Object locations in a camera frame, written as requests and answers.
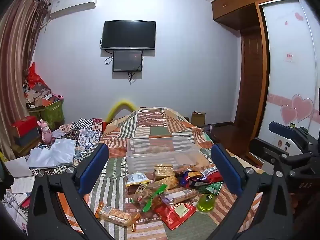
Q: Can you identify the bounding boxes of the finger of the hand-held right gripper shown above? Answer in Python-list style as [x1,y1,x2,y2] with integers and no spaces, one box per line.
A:
[250,138,290,173]

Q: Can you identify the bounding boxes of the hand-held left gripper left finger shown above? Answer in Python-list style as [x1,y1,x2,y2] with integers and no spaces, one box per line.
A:
[27,143,115,240]

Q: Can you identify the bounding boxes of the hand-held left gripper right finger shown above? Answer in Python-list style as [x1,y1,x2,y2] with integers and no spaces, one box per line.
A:
[209,143,295,240]

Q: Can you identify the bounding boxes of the clear orange snack packet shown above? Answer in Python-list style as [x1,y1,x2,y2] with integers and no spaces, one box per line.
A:
[174,164,201,177]

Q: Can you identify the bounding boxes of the golden fried cracker packet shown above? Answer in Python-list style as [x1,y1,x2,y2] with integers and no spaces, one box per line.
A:
[150,176,179,191]

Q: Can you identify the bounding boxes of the gold snack packet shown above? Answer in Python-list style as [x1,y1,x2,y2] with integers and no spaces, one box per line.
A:
[154,164,175,180]

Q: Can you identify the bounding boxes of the clear plastic container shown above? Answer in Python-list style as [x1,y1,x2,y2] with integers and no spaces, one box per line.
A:
[126,135,209,178]

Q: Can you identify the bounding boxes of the large red snack packet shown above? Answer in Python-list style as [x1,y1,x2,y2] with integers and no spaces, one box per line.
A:
[153,201,197,231]

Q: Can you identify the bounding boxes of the red white-label snack packet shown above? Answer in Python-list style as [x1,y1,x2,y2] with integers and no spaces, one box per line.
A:
[200,167,223,183]

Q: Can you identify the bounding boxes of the checkered patchwork quilt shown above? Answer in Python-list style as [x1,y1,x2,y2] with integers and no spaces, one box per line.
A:
[30,118,104,175]

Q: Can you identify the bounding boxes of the blue purple snack packet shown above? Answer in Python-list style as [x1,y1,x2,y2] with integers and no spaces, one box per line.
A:
[179,170,208,188]

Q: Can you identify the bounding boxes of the green jelly cup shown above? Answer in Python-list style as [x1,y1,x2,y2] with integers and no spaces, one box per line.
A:
[196,193,217,213]

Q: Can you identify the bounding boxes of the white blue cloth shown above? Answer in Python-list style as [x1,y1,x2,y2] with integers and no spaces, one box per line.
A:
[27,138,77,168]

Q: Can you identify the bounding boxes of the white label snack packet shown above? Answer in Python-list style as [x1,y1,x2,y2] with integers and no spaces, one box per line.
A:
[126,172,150,187]

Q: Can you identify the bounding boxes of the white heart-print sliding door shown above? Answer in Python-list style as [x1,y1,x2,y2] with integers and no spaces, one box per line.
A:
[259,0,320,155]

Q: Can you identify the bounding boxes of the biscuit stick packet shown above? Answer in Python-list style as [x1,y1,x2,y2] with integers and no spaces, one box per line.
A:
[162,189,199,204]

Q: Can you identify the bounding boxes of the long cracker packet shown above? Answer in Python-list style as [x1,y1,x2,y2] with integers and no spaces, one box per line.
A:
[98,202,142,231]

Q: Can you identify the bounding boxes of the small cardboard box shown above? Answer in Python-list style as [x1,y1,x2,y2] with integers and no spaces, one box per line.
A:
[191,111,206,126]

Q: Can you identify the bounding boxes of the brown wooden door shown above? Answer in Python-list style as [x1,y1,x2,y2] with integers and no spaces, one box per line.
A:
[235,27,270,140]

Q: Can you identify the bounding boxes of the pink bunny toy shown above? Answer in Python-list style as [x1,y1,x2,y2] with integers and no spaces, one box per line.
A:
[37,120,54,144]

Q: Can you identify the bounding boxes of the green storage box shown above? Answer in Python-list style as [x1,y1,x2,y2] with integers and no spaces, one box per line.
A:
[40,100,64,130]

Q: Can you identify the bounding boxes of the yellow foam tube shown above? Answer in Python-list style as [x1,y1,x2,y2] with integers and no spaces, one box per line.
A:
[106,99,138,122]

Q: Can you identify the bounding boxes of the grey box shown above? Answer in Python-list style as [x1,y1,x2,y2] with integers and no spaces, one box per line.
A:
[14,133,42,147]

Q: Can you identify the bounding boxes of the open notebook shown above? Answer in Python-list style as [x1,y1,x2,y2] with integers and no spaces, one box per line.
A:
[11,176,36,194]

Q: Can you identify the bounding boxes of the white paper sheet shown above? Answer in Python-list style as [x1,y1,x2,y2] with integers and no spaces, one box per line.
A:
[4,156,33,178]

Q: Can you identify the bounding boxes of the red box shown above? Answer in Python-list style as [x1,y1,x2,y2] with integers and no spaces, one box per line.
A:
[10,116,40,139]

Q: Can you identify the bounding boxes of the pile of paper scraps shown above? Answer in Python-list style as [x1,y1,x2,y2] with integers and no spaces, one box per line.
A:
[24,80,63,108]

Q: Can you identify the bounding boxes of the red plastic bag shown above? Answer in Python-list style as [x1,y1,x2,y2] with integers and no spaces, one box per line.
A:
[27,62,48,89]

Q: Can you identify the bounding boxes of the wooden wardrobe cabinet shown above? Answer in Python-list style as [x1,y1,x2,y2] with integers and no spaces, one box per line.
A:
[211,0,304,30]

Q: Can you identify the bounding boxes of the striped brown curtain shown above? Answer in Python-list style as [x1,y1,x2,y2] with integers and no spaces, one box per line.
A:
[0,0,50,160]

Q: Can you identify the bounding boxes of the white air conditioner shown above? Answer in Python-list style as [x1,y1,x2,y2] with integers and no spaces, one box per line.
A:
[49,0,99,20]

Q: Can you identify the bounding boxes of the small black wall monitor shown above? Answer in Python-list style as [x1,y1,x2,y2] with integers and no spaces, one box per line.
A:
[112,50,143,72]

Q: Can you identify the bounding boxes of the black wall television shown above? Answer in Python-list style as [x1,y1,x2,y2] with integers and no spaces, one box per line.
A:
[101,20,157,50]

